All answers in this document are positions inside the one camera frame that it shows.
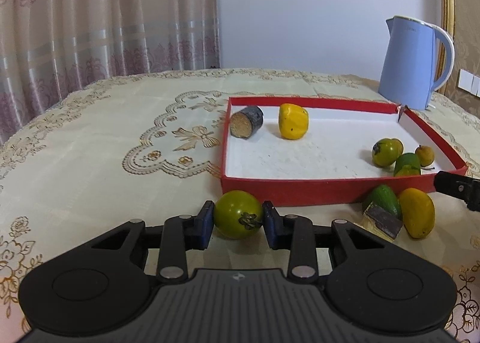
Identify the brown longan fruit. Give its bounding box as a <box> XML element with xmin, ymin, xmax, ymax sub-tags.
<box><xmin>415</xmin><ymin>144</ymin><xmax>435</xmax><ymax>168</ymax></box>

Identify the yellow mango fruit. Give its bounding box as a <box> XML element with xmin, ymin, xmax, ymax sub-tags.
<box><xmin>398</xmin><ymin>188</ymin><xmax>436</xmax><ymax>240</ymax></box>

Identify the green round tomato fruit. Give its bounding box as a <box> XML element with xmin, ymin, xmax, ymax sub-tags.
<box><xmin>213</xmin><ymin>190</ymin><xmax>263</xmax><ymax>240</ymax></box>

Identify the dark sugarcane piece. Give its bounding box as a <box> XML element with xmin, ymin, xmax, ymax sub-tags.
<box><xmin>229</xmin><ymin>105</ymin><xmax>264</xmax><ymax>140</ymax></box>
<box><xmin>360</xmin><ymin>202</ymin><xmax>403</xmax><ymax>242</ymax></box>

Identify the green yellow fruit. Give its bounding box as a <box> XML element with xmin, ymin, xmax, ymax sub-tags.
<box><xmin>372</xmin><ymin>138</ymin><xmax>404</xmax><ymax>168</ymax></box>

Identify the yellow pepper chunk large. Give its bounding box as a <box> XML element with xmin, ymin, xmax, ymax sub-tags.
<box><xmin>278</xmin><ymin>103</ymin><xmax>309</xmax><ymax>141</ymax></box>

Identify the red shallow box tray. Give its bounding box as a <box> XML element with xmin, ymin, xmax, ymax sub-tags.
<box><xmin>220</xmin><ymin>96</ymin><xmax>468</xmax><ymax>206</ymax></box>

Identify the light blue electric kettle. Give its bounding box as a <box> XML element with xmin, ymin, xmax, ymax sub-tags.
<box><xmin>378</xmin><ymin>15</ymin><xmax>455</xmax><ymax>110</ymax></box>

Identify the pink floral curtain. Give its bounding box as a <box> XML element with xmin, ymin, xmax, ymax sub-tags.
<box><xmin>1</xmin><ymin>0</ymin><xmax>220</xmax><ymax>141</ymax></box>

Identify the white wall switch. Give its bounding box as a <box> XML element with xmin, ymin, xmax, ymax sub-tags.
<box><xmin>458</xmin><ymin>70</ymin><xmax>480</xmax><ymax>97</ymax></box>

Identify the gold ornate frame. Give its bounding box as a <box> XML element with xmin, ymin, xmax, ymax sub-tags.
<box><xmin>439</xmin><ymin>0</ymin><xmax>479</xmax><ymax>116</ymax></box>

